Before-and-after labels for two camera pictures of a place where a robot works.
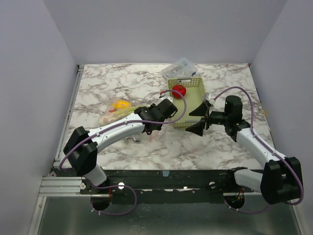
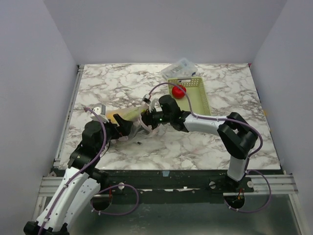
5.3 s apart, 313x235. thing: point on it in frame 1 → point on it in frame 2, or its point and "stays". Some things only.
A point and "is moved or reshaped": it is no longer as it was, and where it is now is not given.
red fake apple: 180,88 stays
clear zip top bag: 116,109 is moved or reshaped
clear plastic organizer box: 184,69 stays
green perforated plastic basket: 195,92 stays
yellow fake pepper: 121,104 → 109,115
